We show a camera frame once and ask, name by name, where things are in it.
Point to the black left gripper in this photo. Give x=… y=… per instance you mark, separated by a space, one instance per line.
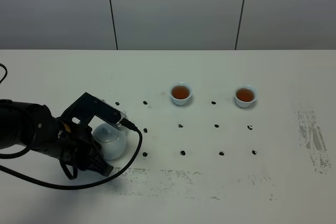
x=80 y=149

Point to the light blue porcelain teapot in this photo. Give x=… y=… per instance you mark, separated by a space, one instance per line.
x=111 y=137

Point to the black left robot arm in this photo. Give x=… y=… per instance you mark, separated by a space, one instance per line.
x=33 y=126

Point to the left light blue teacup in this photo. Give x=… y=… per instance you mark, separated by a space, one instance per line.
x=181 y=94

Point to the light blue teacup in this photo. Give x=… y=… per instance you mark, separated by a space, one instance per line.
x=181 y=94
x=245 y=96

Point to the right light blue teacup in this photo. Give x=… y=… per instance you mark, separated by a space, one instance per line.
x=245 y=96

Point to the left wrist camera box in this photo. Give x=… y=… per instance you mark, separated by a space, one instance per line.
x=86 y=107

